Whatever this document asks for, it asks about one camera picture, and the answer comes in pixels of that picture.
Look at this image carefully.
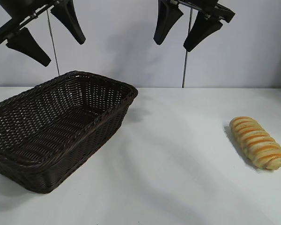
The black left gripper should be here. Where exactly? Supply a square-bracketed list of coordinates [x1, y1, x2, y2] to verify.
[0, 0, 86, 68]

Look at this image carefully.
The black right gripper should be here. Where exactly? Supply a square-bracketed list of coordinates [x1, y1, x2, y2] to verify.
[153, 0, 236, 53]

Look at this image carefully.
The long striped bread loaf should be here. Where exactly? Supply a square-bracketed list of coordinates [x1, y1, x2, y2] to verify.
[229, 116, 281, 171]

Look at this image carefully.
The dark brown woven basket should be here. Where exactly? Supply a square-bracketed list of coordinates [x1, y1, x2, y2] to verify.
[0, 70, 139, 195]

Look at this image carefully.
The thin metal rod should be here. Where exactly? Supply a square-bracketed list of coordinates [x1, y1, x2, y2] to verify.
[46, 10, 60, 76]
[182, 6, 192, 88]

